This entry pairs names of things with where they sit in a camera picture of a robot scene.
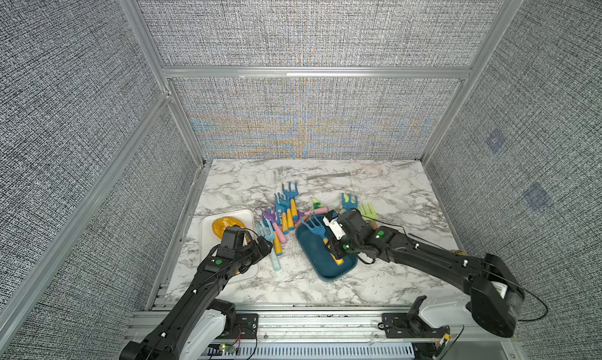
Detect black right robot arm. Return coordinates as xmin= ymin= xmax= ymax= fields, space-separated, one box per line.
xmin=321 ymin=209 xmax=525 ymax=337

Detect purple rake pink handle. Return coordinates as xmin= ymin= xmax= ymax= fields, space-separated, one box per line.
xmin=263 ymin=207 xmax=287 ymax=244

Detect light green rake wooden handle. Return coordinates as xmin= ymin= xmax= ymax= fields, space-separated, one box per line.
xmin=358 ymin=203 xmax=379 ymax=221

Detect light blue rake yellow handle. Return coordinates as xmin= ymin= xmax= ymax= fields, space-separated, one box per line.
xmin=267 ymin=221 xmax=283 ymax=257

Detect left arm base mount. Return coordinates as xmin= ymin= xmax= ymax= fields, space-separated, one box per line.
xmin=216 ymin=313 xmax=260 ymax=342

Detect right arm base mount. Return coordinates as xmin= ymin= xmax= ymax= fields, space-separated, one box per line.
xmin=377 ymin=295 xmax=451 ymax=346

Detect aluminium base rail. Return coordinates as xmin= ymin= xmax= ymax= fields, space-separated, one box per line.
xmin=181 ymin=306 xmax=527 ymax=359

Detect oval yellow bread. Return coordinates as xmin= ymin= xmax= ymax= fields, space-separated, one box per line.
xmin=212 ymin=217 xmax=246 ymax=239

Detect light blue rake white handle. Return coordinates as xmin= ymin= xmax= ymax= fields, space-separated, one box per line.
xmin=256 ymin=218 xmax=282 ymax=272

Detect small brush blue stick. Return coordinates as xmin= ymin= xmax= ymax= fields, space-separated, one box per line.
xmin=407 ymin=233 xmax=467 ymax=256

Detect green tool pink handle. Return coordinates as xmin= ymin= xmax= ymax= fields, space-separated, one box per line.
xmin=298 ymin=197 xmax=329 ymax=218

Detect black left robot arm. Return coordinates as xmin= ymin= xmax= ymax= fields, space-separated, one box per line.
xmin=119 ymin=226 xmax=272 ymax=359

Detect white rectangular tray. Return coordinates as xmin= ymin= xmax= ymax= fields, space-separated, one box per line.
xmin=199 ymin=209 xmax=260 ymax=285

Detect teal plastic storage box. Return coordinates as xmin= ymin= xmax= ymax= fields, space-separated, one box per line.
xmin=296 ymin=214 xmax=358 ymax=282

